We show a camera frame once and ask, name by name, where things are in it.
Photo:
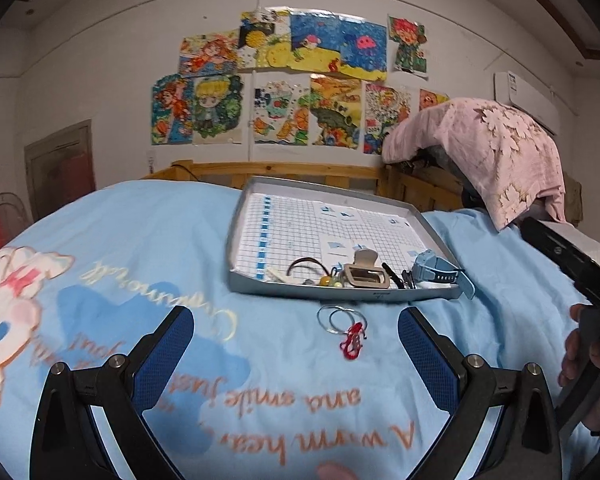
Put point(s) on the beige hair claw clip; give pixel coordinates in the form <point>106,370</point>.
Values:
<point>365,276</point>

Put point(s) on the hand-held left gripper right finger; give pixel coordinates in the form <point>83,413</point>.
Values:
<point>425,355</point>

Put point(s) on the blue smartwatch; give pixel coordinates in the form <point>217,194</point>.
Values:
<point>430,270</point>

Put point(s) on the wooden headboard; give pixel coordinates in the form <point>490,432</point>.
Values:
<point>280,170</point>

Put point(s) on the light blue printed blanket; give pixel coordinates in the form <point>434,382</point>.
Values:
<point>170,240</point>

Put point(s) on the grey cardboard tray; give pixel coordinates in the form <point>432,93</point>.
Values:
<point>305,220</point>

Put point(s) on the key rings with red charm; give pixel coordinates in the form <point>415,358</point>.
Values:
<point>352,342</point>

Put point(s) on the small black hair clip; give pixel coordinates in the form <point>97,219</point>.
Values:
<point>409,280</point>

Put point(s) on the person's right hand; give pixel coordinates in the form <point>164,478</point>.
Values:
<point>572,360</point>

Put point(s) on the grey door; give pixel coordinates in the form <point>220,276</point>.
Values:
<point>60,170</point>

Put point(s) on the black studded hair clip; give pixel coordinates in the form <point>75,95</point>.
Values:
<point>392,275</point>

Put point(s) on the pink embroidered cloth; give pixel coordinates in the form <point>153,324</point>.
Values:
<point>500,150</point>

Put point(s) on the group of colourful wall drawings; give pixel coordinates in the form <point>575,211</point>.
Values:
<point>290,80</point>

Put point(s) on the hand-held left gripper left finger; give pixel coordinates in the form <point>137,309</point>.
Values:
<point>167,350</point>

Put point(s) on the white air conditioner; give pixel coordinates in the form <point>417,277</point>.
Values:
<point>530,100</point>

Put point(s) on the white hair clip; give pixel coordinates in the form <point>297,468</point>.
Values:
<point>279,276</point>

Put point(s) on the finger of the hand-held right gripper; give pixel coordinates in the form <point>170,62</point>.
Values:
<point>555,247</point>

